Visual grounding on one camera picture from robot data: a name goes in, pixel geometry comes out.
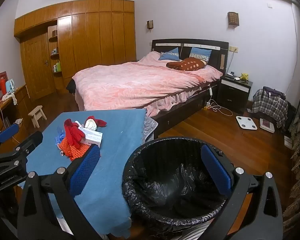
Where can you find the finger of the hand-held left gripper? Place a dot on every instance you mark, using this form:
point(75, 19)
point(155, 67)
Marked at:
point(32, 141)
point(8, 130)

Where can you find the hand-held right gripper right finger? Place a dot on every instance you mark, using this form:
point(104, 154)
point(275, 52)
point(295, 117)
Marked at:
point(216, 170)

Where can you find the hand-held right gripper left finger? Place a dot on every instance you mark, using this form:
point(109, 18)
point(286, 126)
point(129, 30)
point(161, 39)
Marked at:
point(86, 170)

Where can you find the orange mesh bag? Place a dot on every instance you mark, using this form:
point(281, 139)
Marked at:
point(73, 152)

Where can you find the blue plastic bag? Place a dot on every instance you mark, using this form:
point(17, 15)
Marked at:
point(58, 138)

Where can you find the white medicine box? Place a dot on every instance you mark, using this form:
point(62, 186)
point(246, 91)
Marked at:
point(93, 137)

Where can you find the red glove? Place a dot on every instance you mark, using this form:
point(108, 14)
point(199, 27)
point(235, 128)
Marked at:
point(72, 131)

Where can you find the small white plastic bag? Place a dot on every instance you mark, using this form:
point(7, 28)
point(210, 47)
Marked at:
point(91, 124)

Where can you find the trash bin with black bag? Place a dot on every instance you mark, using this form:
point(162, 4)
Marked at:
point(170, 180)

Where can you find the grey paper bag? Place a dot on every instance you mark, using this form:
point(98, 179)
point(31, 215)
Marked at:
point(7, 122)

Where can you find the crumpled white cloth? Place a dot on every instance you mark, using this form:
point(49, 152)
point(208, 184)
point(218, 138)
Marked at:
point(18, 121)

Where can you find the small wooden stool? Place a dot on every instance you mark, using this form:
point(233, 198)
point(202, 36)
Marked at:
point(36, 111)

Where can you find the blue tablecloth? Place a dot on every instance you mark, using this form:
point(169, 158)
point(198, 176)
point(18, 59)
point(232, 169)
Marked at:
point(115, 155)

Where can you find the wooden side desk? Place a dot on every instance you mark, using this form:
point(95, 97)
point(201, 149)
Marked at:
point(20, 100)

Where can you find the light blue kettle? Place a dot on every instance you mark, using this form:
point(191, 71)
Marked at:
point(10, 85)

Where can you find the red thermos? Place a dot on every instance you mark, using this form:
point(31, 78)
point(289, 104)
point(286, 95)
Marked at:
point(1, 85)

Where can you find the white bathroom scale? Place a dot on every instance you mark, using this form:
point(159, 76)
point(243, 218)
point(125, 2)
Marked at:
point(246, 122)

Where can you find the yellow power strip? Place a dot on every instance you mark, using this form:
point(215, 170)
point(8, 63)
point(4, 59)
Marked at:
point(207, 106)

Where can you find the black cloth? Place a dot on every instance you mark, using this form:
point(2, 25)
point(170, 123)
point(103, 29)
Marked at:
point(70, 86)

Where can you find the white scale with dark panel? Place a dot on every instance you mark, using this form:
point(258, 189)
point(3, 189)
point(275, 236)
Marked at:
point(266, 125)

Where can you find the wooden door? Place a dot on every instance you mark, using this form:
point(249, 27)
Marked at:
point(37, 65)

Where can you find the dark nightstand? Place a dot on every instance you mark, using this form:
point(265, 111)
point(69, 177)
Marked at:
point(232, 95)

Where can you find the small white box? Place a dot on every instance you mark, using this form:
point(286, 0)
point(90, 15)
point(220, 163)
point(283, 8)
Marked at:
point(287, 141)

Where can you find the grey quilted cloth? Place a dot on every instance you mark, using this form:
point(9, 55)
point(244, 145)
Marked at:
point(150, 126)

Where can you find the green bottles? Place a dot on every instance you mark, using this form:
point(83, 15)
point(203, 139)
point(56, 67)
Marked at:
point(57, 67)

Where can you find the white blanket controller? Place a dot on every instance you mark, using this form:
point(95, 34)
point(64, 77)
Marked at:
point(210, 91)

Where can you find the plaid cloth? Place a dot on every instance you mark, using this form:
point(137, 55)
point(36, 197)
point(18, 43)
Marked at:
point(267, 105)

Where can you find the small shelf items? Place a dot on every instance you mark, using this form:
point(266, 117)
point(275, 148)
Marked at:
point(55, 51)

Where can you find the dark purple garment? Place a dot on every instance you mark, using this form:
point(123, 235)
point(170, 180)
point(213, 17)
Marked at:
point(272, 91)

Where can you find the yellow plush toy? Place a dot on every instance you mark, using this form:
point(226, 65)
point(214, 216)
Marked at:
point(244, 76)

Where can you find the bed with pink blanket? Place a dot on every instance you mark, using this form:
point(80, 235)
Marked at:
point(140, 85)

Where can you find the small brown box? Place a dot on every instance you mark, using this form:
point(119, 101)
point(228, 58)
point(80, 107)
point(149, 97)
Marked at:
point(54, 33)

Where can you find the brown dotted pillow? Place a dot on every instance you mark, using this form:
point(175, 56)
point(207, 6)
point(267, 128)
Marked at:
point(187, 64)

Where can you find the blue pillow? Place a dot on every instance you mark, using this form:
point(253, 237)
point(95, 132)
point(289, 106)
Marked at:
point(201, 53)
point(168, 54)

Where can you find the wooden wardrobe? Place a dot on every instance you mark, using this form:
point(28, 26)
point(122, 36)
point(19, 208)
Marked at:
point(95, 37)

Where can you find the dark wooden bed frame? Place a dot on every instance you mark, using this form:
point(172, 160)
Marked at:
point(215, 55)

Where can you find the wall socket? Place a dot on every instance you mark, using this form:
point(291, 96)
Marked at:
point(233, 49)

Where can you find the brown wall lamp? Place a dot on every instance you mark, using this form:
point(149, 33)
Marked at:
point(233, 18)
point(150, 24)

